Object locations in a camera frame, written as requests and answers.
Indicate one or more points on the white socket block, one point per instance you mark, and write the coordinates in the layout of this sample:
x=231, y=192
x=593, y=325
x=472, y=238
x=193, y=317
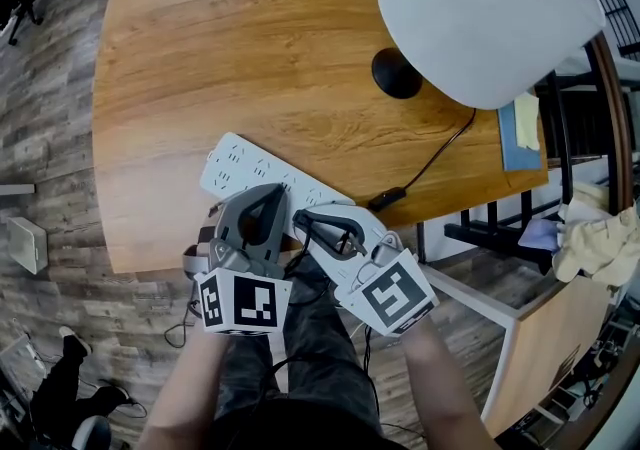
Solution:
x=30, y=355

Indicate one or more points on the person's camouflage trousers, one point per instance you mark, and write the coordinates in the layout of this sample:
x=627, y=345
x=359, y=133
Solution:
x=320, y=338

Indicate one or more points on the blue notebook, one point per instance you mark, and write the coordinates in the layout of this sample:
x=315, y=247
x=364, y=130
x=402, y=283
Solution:
x=507, y=148

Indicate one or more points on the person's left forearm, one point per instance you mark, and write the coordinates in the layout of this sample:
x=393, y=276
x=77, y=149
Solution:
x=182, y=395

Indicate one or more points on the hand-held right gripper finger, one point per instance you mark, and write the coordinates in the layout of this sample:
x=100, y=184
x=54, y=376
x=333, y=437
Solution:
x=365, y=219
x=320, y=260

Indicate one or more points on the white table lamp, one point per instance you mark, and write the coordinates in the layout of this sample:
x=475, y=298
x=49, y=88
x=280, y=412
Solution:
x=480, y=18

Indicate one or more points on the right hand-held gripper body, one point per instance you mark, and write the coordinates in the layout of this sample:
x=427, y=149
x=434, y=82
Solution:
x=395, y=295

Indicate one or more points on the yellow sticky note pad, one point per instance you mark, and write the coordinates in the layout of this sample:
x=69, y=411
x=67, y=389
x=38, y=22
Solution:
x=527, y=125

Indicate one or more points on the person's right forearm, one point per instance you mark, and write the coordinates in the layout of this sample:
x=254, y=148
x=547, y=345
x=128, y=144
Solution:
x=445, y=393

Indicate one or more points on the black railing with wooden rail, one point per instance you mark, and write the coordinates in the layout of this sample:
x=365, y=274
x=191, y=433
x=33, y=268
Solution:
x=612, y=133

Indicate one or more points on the lavender cloth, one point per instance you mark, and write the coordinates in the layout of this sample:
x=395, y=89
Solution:
x=540, y=235

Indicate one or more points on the beige cloth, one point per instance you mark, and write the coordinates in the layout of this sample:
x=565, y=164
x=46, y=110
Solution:
x=597, y=243

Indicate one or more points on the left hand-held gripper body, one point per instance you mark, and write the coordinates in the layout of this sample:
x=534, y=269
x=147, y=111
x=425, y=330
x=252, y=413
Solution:
x=250, y=303

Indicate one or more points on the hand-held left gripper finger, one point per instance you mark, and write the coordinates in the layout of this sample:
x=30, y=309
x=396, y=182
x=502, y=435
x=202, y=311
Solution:
x=281, y=230
x=226, y=225

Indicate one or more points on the person's black shirt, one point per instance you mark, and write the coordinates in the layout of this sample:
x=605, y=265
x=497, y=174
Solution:
x=300, y=428

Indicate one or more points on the wooden desk with white legs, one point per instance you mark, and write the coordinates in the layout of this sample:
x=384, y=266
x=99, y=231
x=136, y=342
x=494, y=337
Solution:
x=225, y=58

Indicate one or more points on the white waste bin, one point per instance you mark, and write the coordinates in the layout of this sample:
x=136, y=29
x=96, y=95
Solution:
x=27, y=244

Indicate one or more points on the white power strip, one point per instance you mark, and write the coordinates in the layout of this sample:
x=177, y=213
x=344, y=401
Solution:
x=237, y=163

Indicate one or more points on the small wooden side table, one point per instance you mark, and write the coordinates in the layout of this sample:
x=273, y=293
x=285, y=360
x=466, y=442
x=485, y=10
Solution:
x=550, y=348

